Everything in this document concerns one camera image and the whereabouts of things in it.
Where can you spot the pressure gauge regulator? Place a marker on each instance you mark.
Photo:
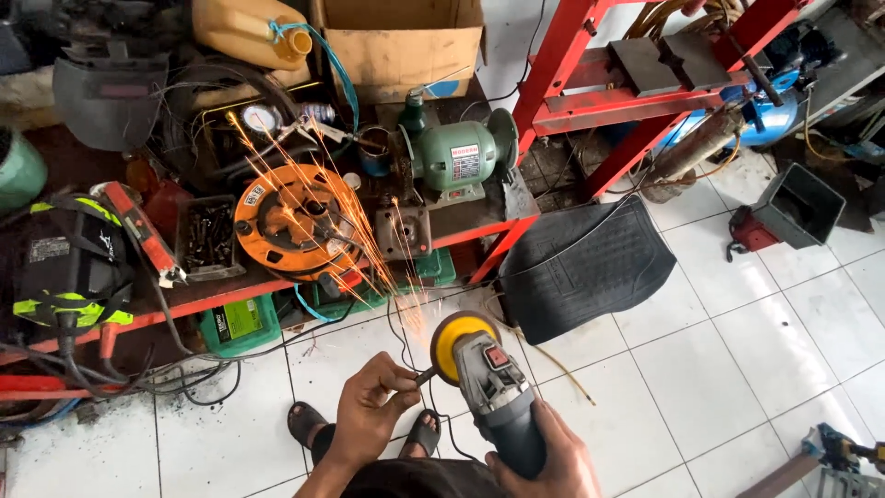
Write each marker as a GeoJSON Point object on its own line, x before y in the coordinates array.
{"type": "Point", "coordinates": [261, 119]}

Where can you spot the black and yellow welding machine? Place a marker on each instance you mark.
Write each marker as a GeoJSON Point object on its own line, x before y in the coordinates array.
{"type": "Point", "coordinates": [72, 263]}

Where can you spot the person's left hand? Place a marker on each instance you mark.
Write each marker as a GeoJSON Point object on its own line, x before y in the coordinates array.
{"type": "Point", "coordinates": [370, 408]}

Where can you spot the square metal flange plate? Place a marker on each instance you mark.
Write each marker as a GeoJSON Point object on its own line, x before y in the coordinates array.
{"type": "Point", "coordinates": [403, 232]}

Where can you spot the dark welding mask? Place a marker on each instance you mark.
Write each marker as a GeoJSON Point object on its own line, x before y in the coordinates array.
{"type": "Point", "coordinates": [110, 104]}

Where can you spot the red steel press frame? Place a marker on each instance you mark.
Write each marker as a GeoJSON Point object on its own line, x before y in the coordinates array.
{"type": "Point", "coordinates": [622, 90]}

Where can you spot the grey angle grinder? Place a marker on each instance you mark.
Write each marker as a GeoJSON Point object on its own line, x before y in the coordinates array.
{"type": "Point", "coordinates": [487, 387]}

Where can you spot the cardboard box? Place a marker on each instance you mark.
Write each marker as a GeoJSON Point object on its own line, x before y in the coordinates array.
{"type": "Point", "coordinates": [401, 48]}

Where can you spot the red workbench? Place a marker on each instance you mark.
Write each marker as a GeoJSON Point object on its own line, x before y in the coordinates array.
{"type": "Point", "coordinates": [207, 290]}

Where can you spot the blue air compressor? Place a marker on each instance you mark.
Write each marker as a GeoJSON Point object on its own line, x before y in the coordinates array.
{"type": "Point", "coordinates": [760, 114]}

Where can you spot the yellow plastic jerrycan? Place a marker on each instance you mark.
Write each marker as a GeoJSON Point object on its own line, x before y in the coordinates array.
{"type": "Point", "coordinates": [242, 27]}

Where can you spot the person's right hand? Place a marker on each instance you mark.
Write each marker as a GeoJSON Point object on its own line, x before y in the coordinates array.
{"type": "Point", "coordinates": [553, 460]}

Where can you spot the tray of bolts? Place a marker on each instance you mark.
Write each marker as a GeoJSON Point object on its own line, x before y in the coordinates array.
{"type": "Point", "coordinates": [206, 235]}

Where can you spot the green bench grinder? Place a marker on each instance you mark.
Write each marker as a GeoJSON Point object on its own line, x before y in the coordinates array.
{"type": "Point", "coordinates": [460, 155]}

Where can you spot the small dark metal bolt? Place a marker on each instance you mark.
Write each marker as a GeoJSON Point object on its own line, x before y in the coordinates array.
{"type": "Point", "coordinates": [424, 376]}

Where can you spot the person's dark shorts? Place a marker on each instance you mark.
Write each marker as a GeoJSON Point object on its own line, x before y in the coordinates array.
{"type": "Point", "coordinates": [422, 481]}

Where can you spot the blue metal cup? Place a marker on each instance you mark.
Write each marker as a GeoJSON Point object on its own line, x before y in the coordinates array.
{"type": "Point", "coordinates": [375, 153]}

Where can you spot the green plastic bucket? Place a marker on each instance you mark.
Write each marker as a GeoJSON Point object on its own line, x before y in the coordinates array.
{"type": "Point", "coordinates": [19, 169]}

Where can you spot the black rubber car mat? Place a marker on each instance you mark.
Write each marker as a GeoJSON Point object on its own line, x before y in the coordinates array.
{"type": "Point", "coordinates": [584, 266]}

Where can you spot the green plastic tool case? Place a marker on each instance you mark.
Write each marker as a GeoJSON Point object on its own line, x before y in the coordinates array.
{"type": "Point", "coordinates": [238, 325]}
{"type": "Point", "coordinates": [387, 283]}

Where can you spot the red and white hand tool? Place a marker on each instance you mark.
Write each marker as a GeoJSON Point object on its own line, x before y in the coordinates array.
{"type": "Point", "coordinates": [142, 232]}

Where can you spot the person's right fingers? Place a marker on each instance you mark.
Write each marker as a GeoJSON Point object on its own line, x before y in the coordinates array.
{"type": "Point", "coordinates": [499, 465]}

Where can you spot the grey metal bin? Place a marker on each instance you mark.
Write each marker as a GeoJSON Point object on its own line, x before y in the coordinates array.
{"type": "Point", "coordinates": [798, 207]}

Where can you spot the green oil can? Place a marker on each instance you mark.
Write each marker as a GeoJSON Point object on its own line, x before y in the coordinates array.
{"type": "Point", "coordinates": [413, 110]}

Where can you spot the black sandal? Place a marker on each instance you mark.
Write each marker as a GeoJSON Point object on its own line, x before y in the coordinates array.
{"type": "Point", "coordinates": [304, 423]}
{"type": "Point", "coordinates": [423, 434]}

